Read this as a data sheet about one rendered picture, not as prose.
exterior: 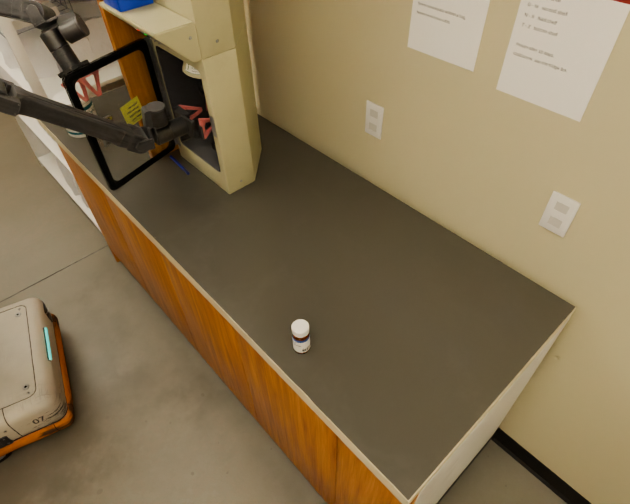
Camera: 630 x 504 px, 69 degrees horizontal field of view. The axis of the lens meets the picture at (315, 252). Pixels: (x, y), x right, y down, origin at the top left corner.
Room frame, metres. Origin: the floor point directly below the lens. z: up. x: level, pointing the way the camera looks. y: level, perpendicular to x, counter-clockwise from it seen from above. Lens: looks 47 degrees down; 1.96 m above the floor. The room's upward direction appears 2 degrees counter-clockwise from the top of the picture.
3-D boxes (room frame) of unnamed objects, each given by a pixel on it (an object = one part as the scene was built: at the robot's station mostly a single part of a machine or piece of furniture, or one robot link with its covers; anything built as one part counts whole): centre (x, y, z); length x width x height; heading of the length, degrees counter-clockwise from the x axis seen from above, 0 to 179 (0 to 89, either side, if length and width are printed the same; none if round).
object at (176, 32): (1.32, 0.44, 1.46); 0.32 x 0.11 x 0.10; 41
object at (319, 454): (1.27, 0.23, 0.45); 2.05 x 0.67 x 0.90; 41
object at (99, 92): (1.34, 0.59, 1.19); 0.30 x 0.01 x 0.40; 147
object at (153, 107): (1.26, 0.50, 1.21); 0.12 x 0.09 x 0.11; 120
